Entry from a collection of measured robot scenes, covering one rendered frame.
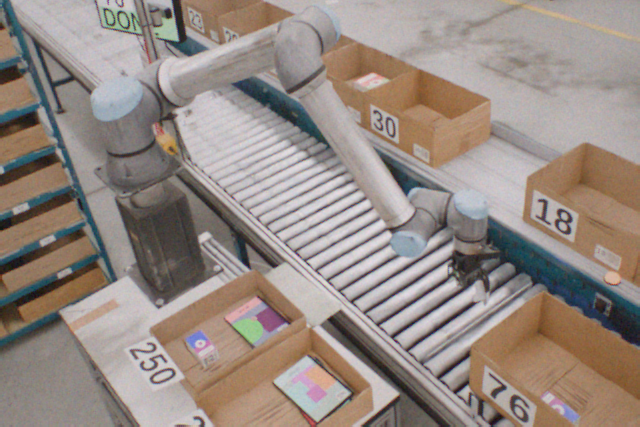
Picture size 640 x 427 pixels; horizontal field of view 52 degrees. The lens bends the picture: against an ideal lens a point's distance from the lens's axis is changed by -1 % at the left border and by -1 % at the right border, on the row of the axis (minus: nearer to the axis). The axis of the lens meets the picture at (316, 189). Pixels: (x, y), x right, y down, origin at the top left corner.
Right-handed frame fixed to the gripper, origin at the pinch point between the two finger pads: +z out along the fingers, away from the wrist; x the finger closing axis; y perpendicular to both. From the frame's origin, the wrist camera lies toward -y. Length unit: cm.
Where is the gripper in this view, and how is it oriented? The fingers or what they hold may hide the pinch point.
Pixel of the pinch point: (472, 292)
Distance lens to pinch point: 208.1
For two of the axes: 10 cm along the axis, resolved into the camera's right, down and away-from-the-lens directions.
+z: 1.1, 8.0, 5.8
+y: -8.1, 4.1, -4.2
